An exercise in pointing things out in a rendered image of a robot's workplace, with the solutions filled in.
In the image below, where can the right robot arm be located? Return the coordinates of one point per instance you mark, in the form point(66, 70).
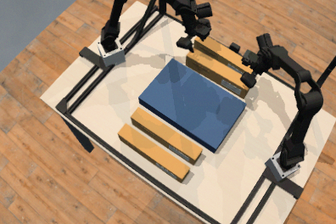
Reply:
point(109, 33)

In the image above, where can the blue flat platform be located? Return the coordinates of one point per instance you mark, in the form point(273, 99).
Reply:
point(192, 104)

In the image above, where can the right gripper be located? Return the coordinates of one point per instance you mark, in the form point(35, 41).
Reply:
point(186, 43)

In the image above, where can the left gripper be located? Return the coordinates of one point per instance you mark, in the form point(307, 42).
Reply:
point(249, 79)

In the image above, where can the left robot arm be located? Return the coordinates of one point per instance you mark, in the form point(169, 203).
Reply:
point(308, 103)

